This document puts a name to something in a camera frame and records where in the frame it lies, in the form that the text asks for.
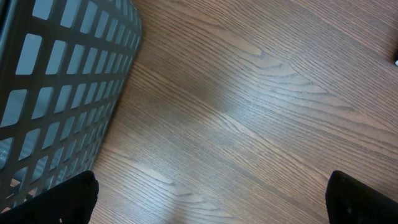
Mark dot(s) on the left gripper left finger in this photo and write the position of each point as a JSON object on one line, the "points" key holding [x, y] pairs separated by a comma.
{"points": [[71, 202]]}

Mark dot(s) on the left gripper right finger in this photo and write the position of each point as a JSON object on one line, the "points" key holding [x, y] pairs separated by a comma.
{"points": [[350, 201]]}

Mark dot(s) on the grey plastic shopping basket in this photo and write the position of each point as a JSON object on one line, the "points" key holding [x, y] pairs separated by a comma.
{"points": [[63, 66]]}

